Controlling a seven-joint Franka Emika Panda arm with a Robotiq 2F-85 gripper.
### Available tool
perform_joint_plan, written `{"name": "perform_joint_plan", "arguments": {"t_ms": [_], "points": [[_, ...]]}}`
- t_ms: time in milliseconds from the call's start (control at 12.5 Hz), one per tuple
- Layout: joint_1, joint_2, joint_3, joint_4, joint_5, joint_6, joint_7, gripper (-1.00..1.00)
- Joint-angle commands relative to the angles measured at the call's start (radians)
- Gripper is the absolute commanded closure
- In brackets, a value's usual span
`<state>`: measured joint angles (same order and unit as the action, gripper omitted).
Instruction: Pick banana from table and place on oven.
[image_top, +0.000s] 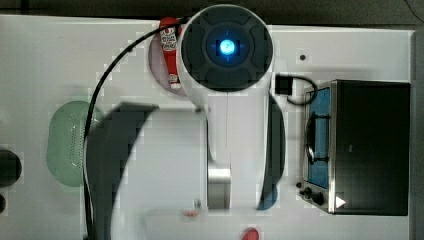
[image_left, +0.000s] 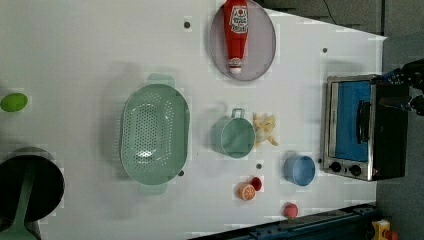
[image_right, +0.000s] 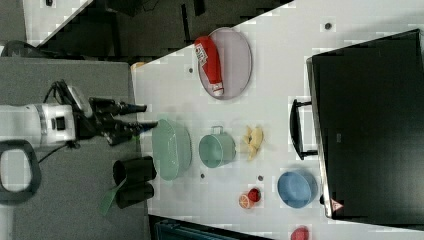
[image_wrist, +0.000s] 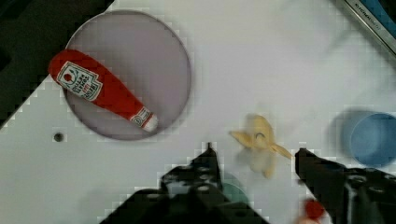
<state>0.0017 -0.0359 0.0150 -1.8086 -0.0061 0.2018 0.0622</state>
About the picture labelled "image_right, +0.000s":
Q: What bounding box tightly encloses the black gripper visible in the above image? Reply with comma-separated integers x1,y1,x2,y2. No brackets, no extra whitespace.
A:
72,98,158,146

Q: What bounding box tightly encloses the yellow plush banana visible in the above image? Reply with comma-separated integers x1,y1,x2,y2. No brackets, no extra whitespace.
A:
242,126,264,161

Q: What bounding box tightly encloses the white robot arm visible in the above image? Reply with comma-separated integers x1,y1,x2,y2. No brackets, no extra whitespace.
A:
0,98,158,148

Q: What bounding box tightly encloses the black toaster oven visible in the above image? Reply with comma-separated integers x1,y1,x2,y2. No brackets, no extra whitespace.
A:
290,29,424,230

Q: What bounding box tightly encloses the green perforated basket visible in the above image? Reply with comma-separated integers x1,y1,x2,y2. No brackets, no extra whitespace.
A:
152,119,192,181

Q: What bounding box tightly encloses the black cylinder upper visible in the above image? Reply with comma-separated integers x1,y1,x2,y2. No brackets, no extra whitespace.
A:
113,156,157,185

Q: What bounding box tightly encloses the black cylinder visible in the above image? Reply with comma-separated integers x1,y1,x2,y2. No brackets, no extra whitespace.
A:
113,156,157,185
116,182,154,209

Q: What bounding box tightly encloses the black cylinder lower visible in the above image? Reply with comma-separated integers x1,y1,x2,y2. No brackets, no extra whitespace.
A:
116,182,154,209

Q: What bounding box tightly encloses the green tape strip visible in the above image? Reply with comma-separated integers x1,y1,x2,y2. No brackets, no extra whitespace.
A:
99,179,126,216

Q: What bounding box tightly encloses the green metal mug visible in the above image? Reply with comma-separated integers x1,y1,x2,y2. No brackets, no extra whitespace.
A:
199,126,236,168

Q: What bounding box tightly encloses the red ketchup bottle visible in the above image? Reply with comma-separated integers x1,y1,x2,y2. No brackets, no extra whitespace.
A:
194,36,224,96

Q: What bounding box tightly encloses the grey round plate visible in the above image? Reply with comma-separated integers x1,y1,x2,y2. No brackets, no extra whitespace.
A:
198,27,252,100

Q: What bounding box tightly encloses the orange slice toy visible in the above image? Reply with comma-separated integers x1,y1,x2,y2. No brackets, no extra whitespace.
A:
238,194,254,209

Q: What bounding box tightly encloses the red round toy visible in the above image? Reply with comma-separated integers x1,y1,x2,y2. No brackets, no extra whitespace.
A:
248,188,261,202

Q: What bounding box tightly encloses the blue bowl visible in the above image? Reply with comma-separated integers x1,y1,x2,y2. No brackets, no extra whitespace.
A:
277,169,318,209

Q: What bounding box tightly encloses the red toy at edge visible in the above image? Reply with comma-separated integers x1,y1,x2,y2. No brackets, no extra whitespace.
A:
290,226,309,240

